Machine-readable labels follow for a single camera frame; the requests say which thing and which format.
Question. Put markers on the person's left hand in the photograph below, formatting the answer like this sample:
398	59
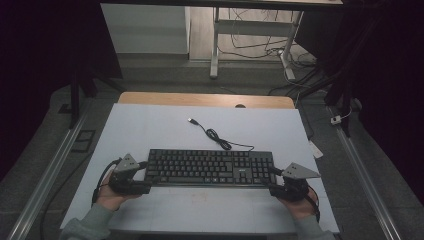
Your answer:
108	198

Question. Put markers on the wooden table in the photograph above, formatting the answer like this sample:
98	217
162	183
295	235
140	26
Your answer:
200	99

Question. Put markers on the black keyboard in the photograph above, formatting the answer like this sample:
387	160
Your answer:
200	166

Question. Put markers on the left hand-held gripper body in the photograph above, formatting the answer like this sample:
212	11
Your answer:
126	163

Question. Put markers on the small white adapter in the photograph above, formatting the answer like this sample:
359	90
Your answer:
335	120

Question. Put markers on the dark curtain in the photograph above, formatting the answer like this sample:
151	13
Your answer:
33	50
393	83

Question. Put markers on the white cabinet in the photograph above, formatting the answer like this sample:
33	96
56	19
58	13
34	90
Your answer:
143	30

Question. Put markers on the black metal stand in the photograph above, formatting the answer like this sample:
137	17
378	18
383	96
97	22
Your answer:
346	100

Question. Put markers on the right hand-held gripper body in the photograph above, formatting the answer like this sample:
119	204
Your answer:
296	171

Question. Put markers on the white table cover sheet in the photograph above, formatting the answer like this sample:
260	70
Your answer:
160	126

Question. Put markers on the white paper tag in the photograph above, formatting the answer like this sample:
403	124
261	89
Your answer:
316	150

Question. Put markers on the black tripod stand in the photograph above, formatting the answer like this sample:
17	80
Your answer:
75	100

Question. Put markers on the white-legged desk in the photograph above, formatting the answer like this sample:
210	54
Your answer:
248	27

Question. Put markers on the person's right hand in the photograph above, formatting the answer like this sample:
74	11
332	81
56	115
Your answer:
301	208

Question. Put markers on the aluminium rail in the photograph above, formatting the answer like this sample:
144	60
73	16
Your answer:
366	186
50	173

